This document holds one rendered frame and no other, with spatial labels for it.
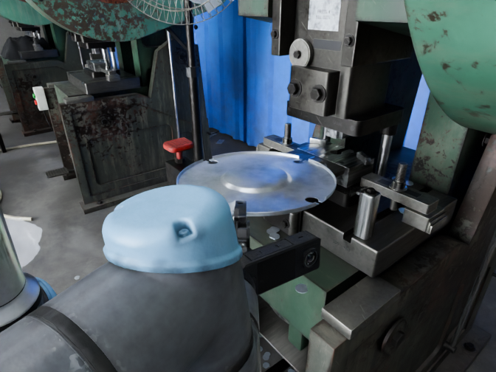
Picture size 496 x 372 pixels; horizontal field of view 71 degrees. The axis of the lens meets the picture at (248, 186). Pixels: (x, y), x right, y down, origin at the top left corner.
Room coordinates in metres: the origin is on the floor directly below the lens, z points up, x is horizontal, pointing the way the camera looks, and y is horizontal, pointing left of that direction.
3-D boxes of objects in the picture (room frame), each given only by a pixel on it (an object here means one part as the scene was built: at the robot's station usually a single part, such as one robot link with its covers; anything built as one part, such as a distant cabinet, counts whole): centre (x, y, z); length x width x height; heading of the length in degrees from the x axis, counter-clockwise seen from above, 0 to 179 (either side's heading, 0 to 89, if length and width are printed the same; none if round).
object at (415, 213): (0.61, -0.31, 0.76); 0.17 x 0.06 x 0.10; 38
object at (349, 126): (0.75, -0.21, 0.86); 0.20 x 0.16 x 0.05; 38
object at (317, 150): (0.74, -0.20, 0.76); 0.15 x 0.09 x 0.05; 38
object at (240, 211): (0.38, 0.01, 0.83); 0.09 x 0.02 x 0.05; 0
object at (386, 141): (0.72, -0.30, 0.81); 0.02 x 0.02 x 0.14
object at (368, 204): (0.53, -0.21, 0.75); 0.03 x 0.03 x 0.10; 38
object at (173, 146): (0.86, 0.18, 0.72); 0.07 x 0.06 x 0.08; 128
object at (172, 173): (0.85, 0.17, 0.62); 0.10 x 0.06 x 0.20; 38
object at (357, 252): (0.75, -0.20, 0.68); 0.45 x 0.30 x 0.06; 38
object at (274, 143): (0.88, -0.10, 0.76); 0.17 x 0.06 x 0.10; 38
